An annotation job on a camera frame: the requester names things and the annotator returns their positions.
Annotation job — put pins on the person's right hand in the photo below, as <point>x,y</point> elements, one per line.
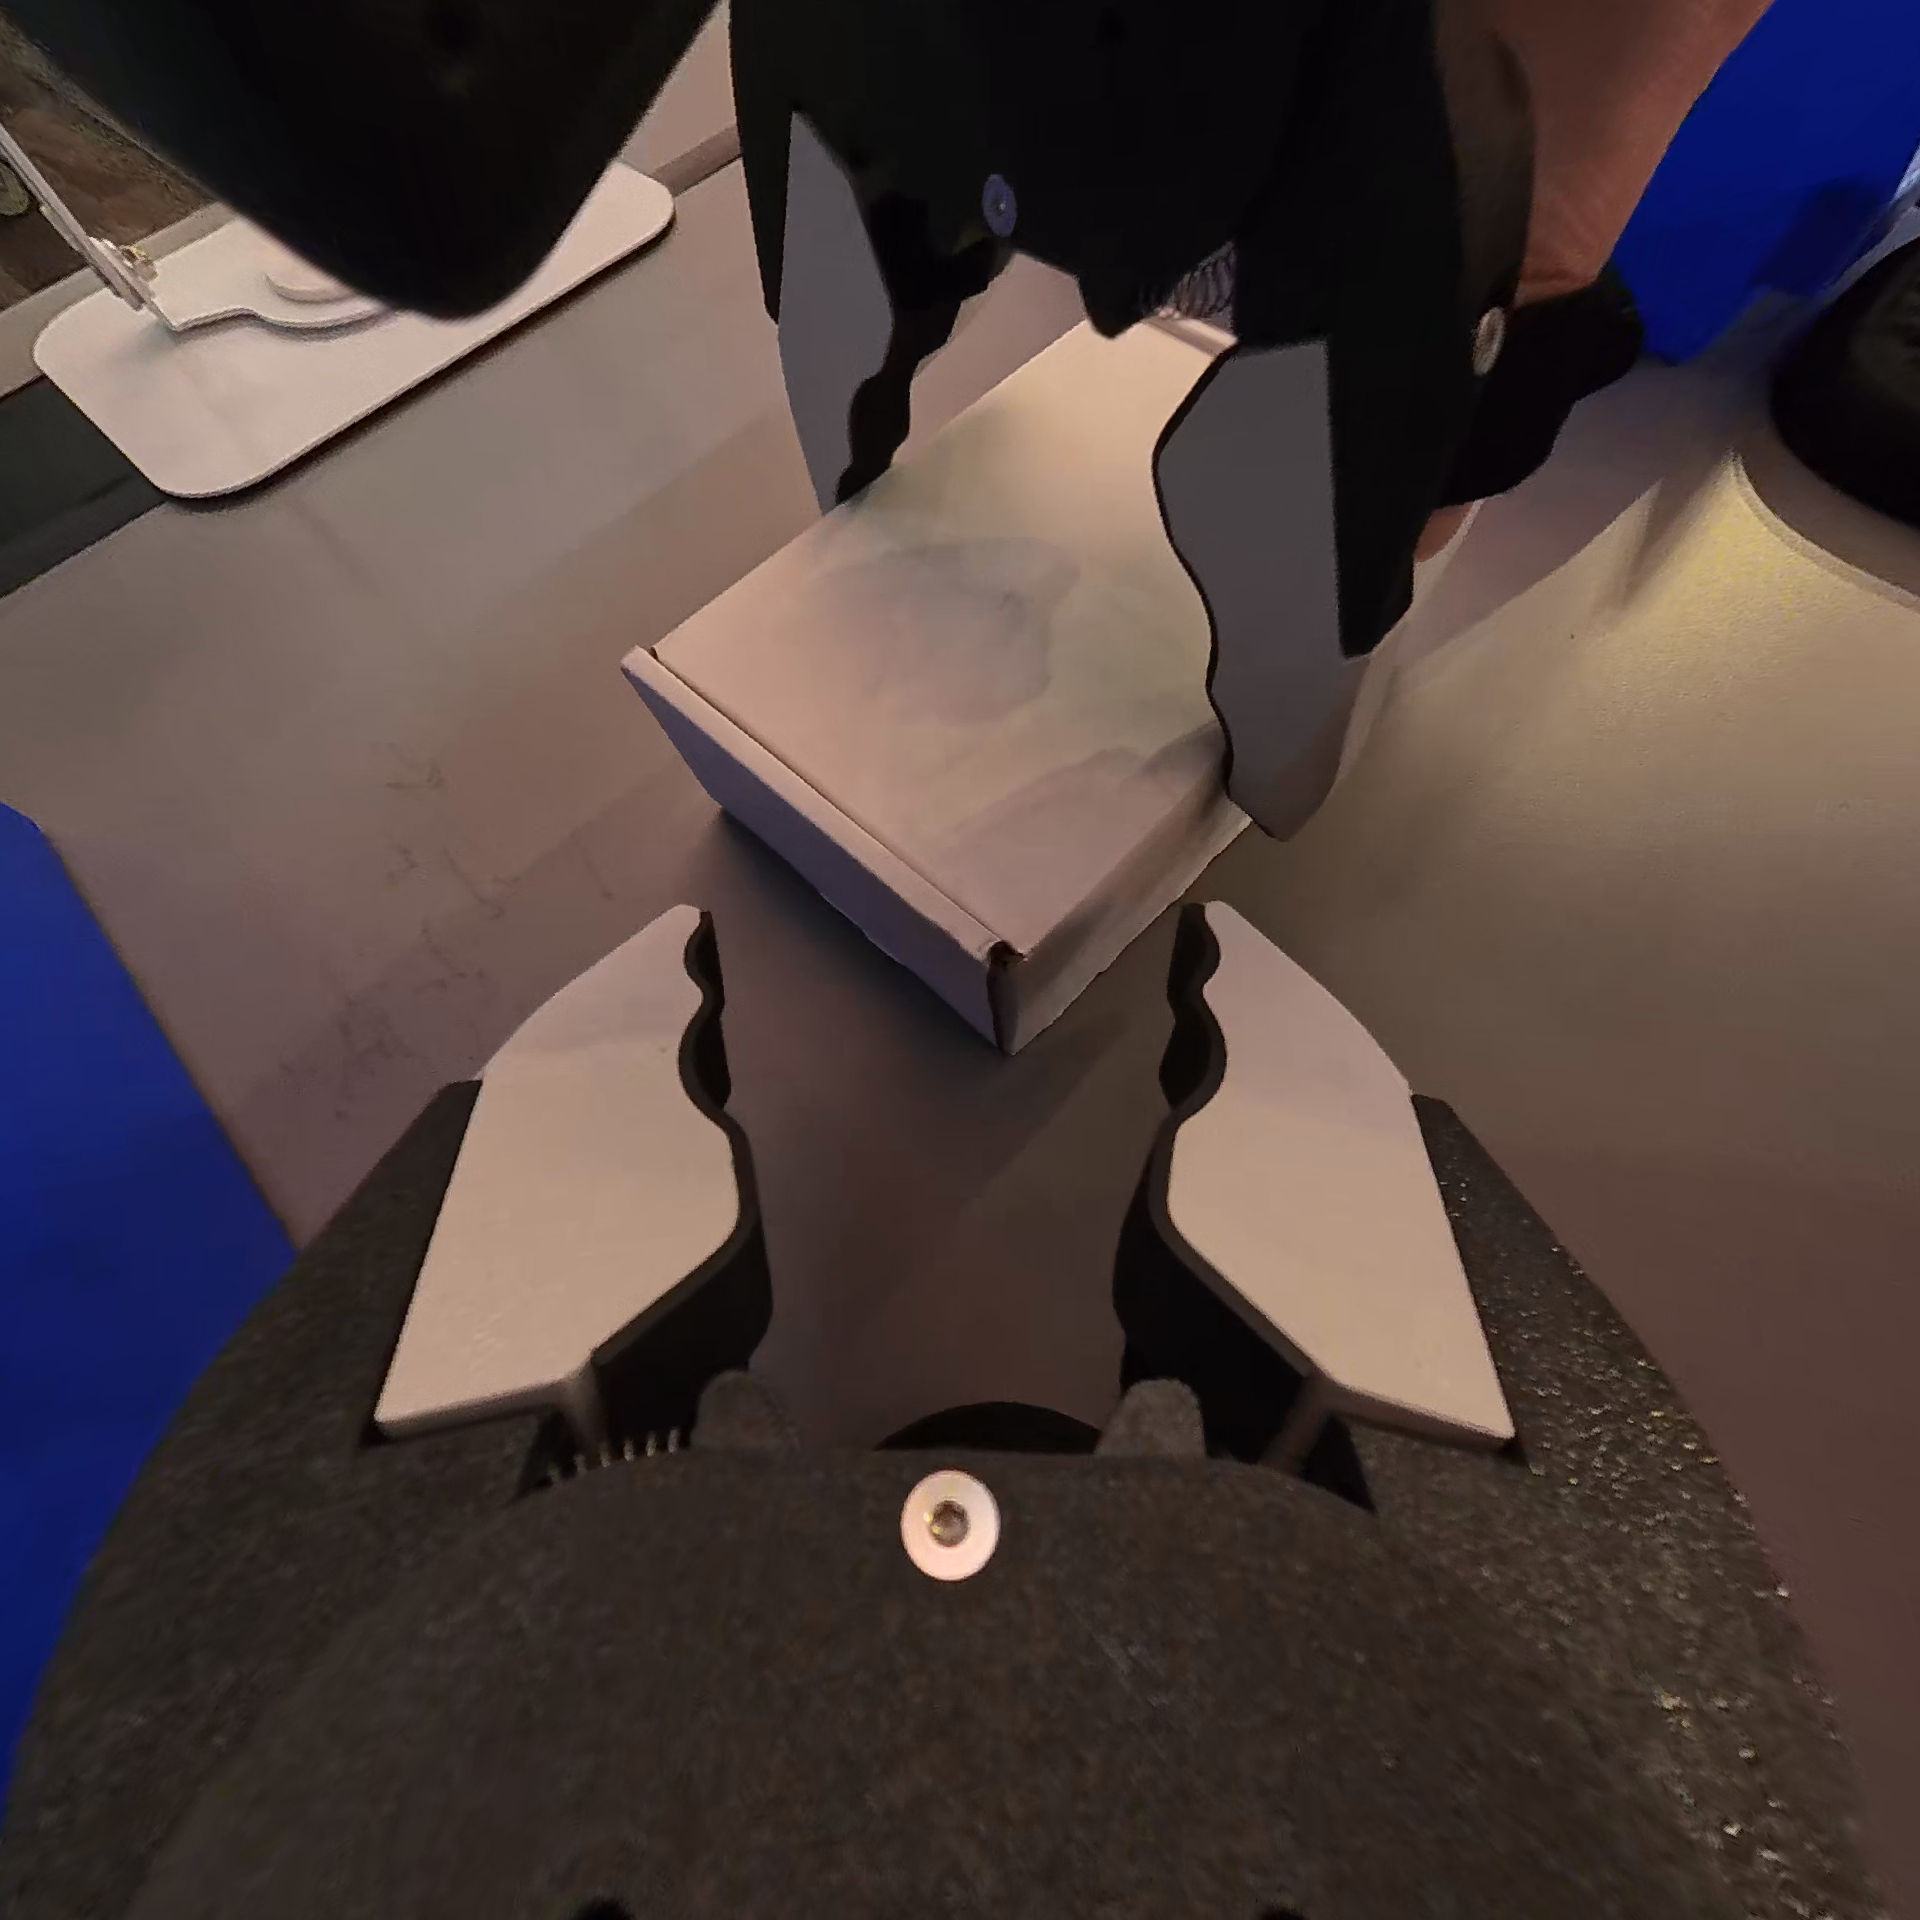
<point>1574,134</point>

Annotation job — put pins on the white document stand base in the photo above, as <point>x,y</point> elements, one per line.
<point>301,390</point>

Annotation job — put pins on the white cardboard mailer box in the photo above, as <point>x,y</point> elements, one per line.
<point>930,644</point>

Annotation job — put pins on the blue plastic bin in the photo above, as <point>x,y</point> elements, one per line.
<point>105,1200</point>
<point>1770,150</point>

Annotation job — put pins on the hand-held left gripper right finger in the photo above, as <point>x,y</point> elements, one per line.
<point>1321,1200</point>

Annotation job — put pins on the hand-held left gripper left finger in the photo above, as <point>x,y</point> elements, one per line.
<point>570,1200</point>

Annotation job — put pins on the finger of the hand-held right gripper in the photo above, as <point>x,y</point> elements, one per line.
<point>1274,601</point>
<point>833,330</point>

